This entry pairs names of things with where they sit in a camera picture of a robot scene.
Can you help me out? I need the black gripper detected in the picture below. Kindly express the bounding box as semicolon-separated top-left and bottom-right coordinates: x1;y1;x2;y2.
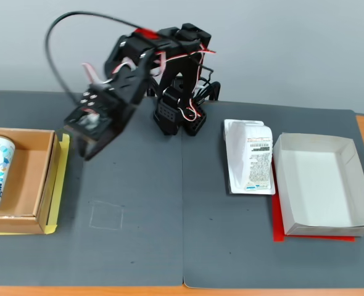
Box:
72;83;139;162

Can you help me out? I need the brown cardboard box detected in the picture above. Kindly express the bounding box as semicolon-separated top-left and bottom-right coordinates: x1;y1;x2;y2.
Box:
0;126;60;235

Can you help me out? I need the white paper box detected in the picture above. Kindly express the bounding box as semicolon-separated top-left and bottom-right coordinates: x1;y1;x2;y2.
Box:
271;132;364;238

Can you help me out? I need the yellow paper sheet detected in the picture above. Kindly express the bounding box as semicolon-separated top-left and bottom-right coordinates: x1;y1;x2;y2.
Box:
0;133;72;236

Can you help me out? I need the grey table mat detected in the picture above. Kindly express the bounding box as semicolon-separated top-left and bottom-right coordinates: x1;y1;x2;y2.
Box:
0;91;184;288
181;101;364;290

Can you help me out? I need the white plastic food package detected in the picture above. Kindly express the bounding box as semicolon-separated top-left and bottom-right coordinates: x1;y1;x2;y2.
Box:
223;118;276;195

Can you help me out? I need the red paper sheet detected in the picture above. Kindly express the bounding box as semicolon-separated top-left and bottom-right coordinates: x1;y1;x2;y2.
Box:
271;160;356;243

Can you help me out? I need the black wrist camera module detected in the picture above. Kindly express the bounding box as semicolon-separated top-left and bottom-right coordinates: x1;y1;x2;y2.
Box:
63;105;117;144

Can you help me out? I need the thick black cable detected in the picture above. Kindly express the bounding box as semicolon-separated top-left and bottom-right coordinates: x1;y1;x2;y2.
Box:
44;11;159;103

